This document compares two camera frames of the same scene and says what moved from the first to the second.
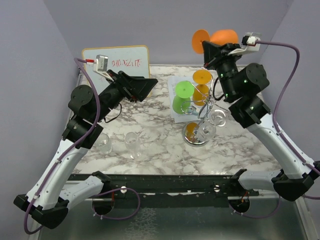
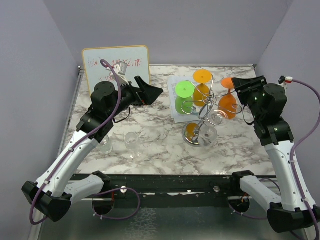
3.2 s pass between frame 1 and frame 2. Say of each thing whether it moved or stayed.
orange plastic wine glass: moved
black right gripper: moved
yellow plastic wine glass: stayed
